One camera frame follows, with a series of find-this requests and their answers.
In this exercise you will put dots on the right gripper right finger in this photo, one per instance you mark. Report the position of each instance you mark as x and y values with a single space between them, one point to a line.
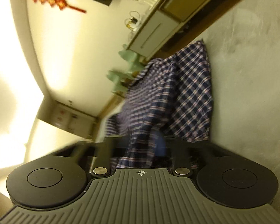
172 153

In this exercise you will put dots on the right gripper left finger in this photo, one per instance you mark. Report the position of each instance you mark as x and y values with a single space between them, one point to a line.
112 147

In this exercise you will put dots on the blue plaid shirt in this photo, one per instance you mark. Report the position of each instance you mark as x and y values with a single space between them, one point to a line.
172 96

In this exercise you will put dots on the white door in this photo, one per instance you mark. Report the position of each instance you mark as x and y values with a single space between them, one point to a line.
67 118

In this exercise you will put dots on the left green plastic chair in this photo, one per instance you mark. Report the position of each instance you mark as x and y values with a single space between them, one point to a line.
118 78

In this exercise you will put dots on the green plastic chair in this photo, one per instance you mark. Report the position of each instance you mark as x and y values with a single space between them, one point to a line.
134 59
118 78

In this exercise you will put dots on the right green plastic chair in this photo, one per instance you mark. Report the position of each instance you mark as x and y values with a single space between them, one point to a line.
134 59

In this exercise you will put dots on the red Chinese knot decoration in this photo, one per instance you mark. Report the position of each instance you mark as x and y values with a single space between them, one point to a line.
61 4

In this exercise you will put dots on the long grey sideboard cabinet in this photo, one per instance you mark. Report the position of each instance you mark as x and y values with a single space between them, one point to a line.
162 22

